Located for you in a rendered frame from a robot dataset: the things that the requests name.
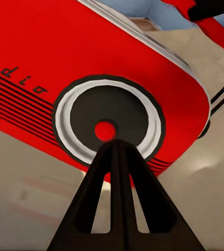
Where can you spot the coffee table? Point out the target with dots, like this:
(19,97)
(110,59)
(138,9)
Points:
(36,189)

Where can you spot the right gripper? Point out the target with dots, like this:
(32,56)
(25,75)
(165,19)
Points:
(205,9)

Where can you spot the radio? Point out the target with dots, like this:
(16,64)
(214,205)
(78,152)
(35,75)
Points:
(75,74)

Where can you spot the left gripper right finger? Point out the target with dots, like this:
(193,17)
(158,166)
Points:
(168,229)

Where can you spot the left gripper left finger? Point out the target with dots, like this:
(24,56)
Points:
(74,232)

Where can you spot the sofa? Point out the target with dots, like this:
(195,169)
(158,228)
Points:
(160,15)

